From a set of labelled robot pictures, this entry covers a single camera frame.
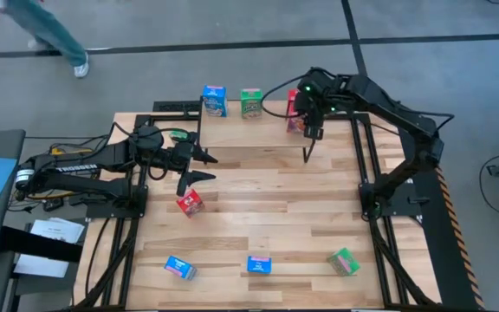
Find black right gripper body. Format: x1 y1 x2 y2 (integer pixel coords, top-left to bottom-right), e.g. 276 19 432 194
294 68 342 127

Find blue Rice Krispies cereal box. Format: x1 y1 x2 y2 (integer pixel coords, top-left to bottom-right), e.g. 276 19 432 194
164 255 198 282
246 255 273 276
201 84 229 118

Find white paper sheet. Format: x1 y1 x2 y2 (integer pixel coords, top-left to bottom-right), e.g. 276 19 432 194
13 253 71 279
29 218 86 244

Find tangled black floor cables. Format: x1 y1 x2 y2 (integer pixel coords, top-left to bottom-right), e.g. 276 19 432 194
6 133 112 213

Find black bar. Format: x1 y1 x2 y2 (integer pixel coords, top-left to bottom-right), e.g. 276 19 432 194
0 225 84 263

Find black metal table frame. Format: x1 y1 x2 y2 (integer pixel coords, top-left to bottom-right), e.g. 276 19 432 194
74 98 445 312

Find yellow power plug cable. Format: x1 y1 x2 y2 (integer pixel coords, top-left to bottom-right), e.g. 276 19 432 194
26 146 97 201

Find red Froot Loops cereal box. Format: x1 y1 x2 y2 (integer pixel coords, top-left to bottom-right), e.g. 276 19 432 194
286 114 308 134
175 188 206 218
287 89 301 116

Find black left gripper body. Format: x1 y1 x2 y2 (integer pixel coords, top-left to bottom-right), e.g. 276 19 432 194
164 140 199 175

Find black hazard-striped floor mat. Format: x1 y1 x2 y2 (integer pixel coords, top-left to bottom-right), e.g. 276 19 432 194
397 123 487 311

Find wooden shelf with black legs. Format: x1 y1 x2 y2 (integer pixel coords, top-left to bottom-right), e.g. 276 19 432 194
195 94 316 166

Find green Apple Jacks cereal box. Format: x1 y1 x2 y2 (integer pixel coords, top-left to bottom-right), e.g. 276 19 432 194
169 128 192 143
239 88 264 120
326 246 361 277

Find person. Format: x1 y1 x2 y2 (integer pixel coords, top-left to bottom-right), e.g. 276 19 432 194
0 0 91 79

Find black flat plate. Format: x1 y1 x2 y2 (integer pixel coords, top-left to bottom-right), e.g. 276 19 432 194
152 100 202 114

